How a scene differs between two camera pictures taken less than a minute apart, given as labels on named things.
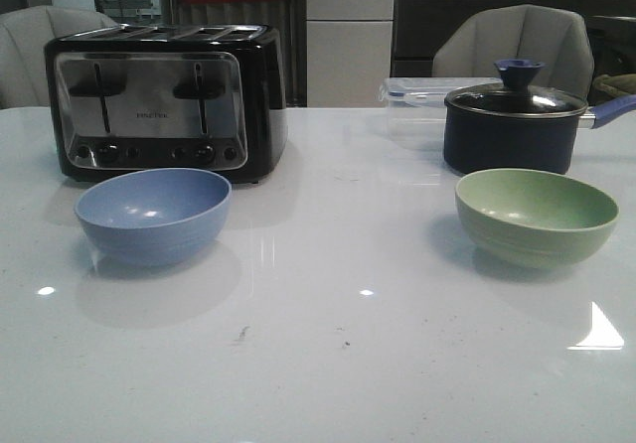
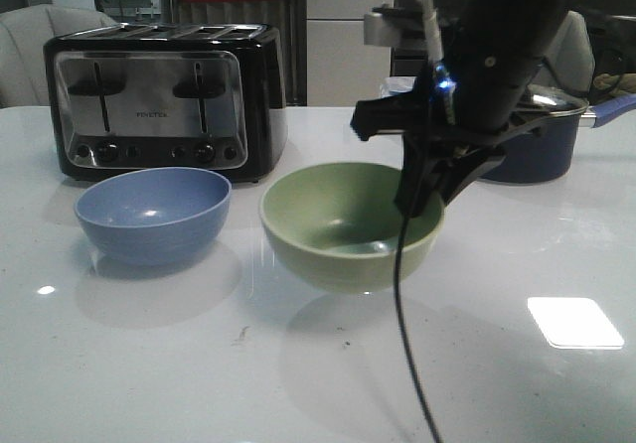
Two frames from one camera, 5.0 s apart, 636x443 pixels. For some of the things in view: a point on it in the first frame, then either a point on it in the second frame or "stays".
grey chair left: [25, 34] stays
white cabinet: [350, 14] stays
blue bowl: [156, 216] stays
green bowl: [535, 219] -> [336, 225]
